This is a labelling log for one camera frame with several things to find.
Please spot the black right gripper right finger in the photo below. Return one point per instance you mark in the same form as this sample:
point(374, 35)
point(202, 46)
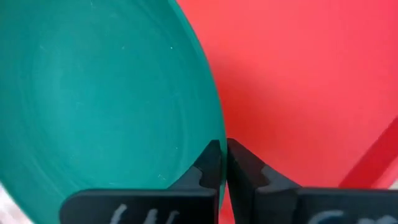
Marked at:
point(280, 205)

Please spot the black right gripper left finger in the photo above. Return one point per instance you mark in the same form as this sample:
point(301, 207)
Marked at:
point(140, 207)

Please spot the teal round plate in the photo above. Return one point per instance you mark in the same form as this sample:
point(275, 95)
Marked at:
point(93, 93)

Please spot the red plastic tray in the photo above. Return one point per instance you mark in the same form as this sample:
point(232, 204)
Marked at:
point(295, 77)

